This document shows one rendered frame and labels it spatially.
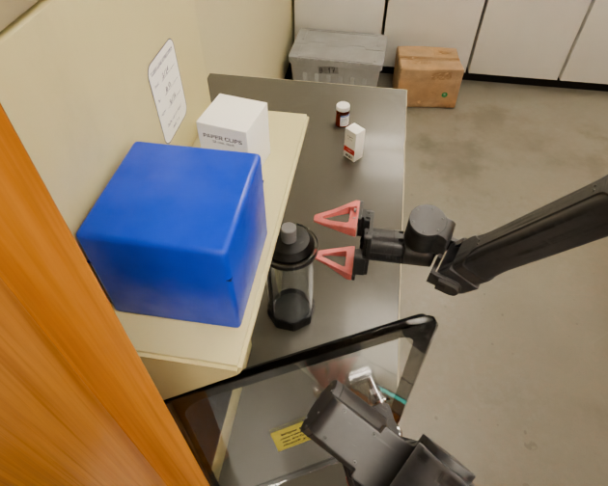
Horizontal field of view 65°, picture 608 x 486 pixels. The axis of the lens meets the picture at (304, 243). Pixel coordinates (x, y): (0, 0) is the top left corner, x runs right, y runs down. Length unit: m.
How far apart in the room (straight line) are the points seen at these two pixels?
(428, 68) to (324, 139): 1.89
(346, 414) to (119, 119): 0.30
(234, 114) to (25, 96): 0.21
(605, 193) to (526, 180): 2.44
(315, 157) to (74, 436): 1.21
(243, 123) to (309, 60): 2.79
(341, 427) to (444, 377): 1.68
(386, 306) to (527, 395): 1.19
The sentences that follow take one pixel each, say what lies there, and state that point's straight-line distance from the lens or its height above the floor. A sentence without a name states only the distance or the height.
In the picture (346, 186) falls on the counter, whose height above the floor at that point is 0.94.
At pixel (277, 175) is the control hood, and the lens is 0.48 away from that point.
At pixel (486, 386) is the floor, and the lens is 2.13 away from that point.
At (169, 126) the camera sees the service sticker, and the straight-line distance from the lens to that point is 0.47.
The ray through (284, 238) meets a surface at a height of 1.19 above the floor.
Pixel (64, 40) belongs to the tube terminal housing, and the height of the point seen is 1.69.
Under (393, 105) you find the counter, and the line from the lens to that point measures 1.65.
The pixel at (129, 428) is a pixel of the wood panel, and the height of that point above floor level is 1.60.
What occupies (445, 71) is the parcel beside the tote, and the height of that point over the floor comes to 0.27.
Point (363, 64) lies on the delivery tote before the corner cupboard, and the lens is 3.17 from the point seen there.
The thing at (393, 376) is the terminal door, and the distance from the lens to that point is 0.62.
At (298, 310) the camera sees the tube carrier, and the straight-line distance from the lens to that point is 0.97.
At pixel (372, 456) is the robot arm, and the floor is 1.41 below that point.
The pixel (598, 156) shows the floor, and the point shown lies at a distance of 3.42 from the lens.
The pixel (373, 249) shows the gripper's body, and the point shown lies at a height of 1.21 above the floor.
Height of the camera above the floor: 1.82
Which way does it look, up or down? 49 degrees down
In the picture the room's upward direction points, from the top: straight up
